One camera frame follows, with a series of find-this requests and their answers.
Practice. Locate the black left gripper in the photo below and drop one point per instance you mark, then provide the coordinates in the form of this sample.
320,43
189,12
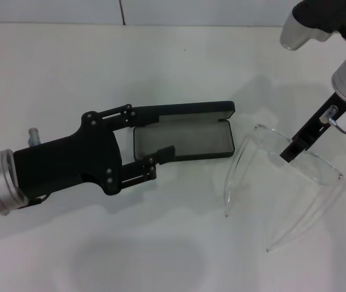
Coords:
69,161

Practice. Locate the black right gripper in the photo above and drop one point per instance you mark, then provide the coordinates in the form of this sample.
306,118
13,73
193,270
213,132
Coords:
314,132

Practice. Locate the black glasses case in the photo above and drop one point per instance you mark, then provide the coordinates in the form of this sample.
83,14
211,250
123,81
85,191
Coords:
185,140

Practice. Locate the clear white glasses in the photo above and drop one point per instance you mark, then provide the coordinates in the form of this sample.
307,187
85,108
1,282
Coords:
319,170

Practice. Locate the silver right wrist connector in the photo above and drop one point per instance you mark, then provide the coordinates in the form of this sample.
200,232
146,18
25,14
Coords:
328,114

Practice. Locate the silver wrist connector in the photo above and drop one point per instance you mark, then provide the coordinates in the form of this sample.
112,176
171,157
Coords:
34,137
328,114

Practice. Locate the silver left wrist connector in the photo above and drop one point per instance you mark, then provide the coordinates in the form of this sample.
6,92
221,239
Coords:
34,137

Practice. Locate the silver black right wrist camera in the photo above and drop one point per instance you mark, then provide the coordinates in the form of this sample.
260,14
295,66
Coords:
295,33

